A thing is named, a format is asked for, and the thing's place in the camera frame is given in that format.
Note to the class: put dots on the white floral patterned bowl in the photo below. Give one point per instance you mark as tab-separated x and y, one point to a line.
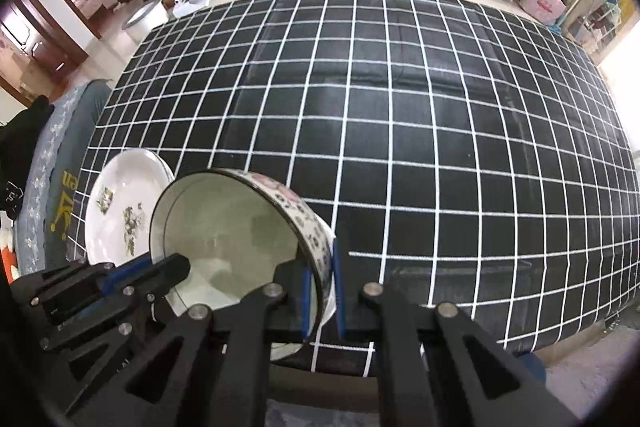
225	227

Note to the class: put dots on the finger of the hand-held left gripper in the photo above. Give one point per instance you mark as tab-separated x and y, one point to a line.
85	338
125	274

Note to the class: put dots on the brown wooden door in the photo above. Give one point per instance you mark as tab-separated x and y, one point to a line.
55	22

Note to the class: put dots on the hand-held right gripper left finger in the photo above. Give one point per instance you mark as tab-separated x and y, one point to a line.
306	302

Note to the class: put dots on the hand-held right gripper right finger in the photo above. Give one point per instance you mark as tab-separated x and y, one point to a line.
341	287

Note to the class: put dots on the white plate pink floral print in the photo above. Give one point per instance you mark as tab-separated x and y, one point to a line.
170	174

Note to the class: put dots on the pink bag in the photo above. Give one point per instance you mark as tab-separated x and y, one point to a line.
544	4

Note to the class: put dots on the black garment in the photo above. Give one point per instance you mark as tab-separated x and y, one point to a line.
20	147

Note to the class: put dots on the orange white object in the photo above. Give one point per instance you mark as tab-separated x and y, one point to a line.
7	252

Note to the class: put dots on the grey chair cover yellow print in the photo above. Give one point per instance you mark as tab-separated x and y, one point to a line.
60	147

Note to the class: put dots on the white plate green floral print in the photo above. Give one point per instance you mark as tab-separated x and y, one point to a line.
120	197

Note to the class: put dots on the white plastic tub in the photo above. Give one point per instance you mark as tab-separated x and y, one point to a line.
145	22

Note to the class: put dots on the black white checked tablecloth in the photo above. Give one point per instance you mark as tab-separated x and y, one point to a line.
375	107

